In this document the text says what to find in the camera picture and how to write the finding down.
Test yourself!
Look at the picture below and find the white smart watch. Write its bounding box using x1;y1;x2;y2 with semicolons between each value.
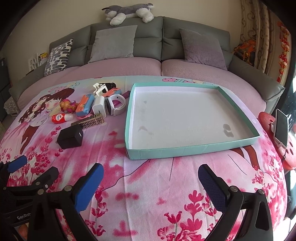
105;94;126;116

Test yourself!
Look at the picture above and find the dark blue cabinet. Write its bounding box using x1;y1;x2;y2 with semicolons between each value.
0;58;11;121

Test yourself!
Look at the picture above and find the purple grey cushion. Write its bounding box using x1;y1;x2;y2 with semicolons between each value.
179;28;227;70

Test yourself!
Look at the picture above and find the purple lighter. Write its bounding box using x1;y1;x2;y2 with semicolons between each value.
122;91;130;99

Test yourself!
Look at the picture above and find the red hanging ornament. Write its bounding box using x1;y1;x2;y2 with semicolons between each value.
277;21;290;85

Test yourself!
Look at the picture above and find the white power adapter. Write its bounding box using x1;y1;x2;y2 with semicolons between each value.
92;96;107;118

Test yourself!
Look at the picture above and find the black power adapter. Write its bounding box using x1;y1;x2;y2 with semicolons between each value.
57;125;83;150

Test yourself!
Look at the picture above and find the teal shallow cardboard tray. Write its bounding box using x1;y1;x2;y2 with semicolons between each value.
125;82;260;160

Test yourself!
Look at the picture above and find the phone on white stand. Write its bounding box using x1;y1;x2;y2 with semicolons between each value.
272;109;288;149

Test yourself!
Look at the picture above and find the cartoon print pink blanket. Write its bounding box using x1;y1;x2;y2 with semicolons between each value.
1;76;287;240

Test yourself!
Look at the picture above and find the grey husky plush toy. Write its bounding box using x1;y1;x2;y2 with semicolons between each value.
102;3;154;26

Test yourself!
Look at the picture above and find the blue orange toy block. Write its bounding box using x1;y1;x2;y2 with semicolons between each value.
76;93;95;118
102;88;121;97

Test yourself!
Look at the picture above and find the grey sofa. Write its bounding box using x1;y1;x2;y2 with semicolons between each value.
9;16;285;114

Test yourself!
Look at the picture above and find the black toy car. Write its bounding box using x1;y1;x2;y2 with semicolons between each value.
105;82;116;90

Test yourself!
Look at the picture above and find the red glue bottle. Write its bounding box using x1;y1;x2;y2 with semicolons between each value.
51;113;74;124

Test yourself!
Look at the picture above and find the books and white rack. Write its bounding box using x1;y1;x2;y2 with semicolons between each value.
28;52;48;71

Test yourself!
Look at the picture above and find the orange bag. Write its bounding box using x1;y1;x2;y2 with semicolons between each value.
233;39;256;66

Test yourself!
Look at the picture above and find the patterned beige curtain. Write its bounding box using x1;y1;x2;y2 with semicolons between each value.
240;1;275;74

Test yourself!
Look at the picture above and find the black white patterned cushion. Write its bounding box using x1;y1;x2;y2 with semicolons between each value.
44;39;73;76

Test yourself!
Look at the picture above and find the pink brown puppy figure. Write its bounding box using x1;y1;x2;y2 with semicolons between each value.
60;99;78;113

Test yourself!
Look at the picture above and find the gold black patterned lighter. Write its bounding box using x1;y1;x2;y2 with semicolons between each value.
71;113;104;130

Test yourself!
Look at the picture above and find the white hair claw clip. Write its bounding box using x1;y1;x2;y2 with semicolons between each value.
93;83;108;97

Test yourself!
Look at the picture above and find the light grey cushion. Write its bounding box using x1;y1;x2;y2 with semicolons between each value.
88;25;137;63

